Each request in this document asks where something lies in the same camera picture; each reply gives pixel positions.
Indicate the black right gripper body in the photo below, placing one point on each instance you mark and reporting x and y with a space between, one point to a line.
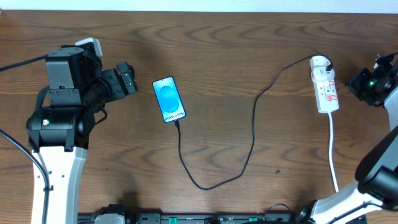
365 84

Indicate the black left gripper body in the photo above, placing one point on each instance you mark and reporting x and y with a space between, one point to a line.
112 77

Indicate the blue Galaxy smartphone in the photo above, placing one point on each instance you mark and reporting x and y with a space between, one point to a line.
169 100

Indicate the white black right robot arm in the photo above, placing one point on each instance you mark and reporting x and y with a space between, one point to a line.
375 182

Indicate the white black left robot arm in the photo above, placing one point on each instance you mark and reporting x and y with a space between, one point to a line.
64 117

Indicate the white power strip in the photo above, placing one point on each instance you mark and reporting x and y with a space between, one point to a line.
322 75

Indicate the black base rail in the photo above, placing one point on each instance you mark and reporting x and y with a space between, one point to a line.
115 213

